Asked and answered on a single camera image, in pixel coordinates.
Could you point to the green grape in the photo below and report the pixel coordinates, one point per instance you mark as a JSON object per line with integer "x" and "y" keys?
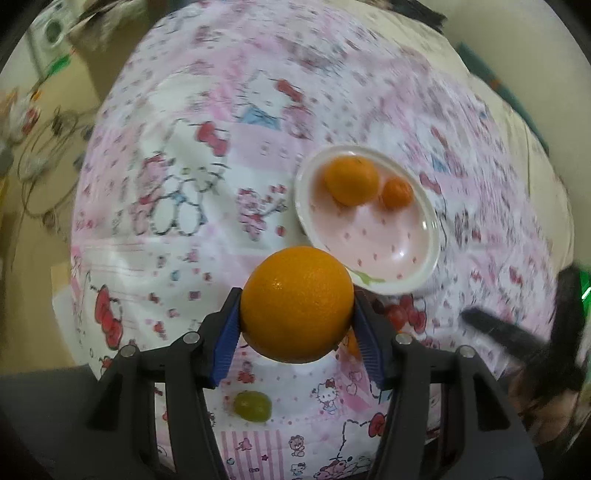
{"x": 252, "y": 406}

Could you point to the medium orange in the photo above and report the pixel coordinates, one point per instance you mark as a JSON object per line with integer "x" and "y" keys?
{"x": 351, "y": 180}

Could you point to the teal object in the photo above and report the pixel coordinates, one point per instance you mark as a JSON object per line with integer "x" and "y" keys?
{"x": 482, "y": 71}

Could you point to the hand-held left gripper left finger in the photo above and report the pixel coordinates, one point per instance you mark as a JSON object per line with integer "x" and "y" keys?
{"x": 225, "y": 350}

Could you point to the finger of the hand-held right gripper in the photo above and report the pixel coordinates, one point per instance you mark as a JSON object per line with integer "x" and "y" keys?
{"x": 503, "y": 328}
{"x": 569, "y": 300}

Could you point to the person's right forearm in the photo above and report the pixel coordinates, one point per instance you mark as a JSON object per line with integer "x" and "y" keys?
{"x": 549, "y": 417}

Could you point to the pink cartoon printed tablecloth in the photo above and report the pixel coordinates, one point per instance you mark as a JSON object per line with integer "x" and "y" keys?
{"x": 194, "y": 184}

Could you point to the white washing machine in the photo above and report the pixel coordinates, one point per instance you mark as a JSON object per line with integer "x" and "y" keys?
{"x": 50, "y": 30}

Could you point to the white plate with pink centre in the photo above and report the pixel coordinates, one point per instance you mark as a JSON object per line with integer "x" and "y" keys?
{"x": 383, "y": 249}

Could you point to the small mandarin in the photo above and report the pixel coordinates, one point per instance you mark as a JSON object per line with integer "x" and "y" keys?
{"x": 396, "y": 193}

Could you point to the large orange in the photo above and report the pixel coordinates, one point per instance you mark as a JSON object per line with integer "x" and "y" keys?
{"x": 298, "y": 304}

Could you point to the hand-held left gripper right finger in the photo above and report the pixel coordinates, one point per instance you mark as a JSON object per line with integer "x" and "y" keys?
{"x": 369, "y": 353}

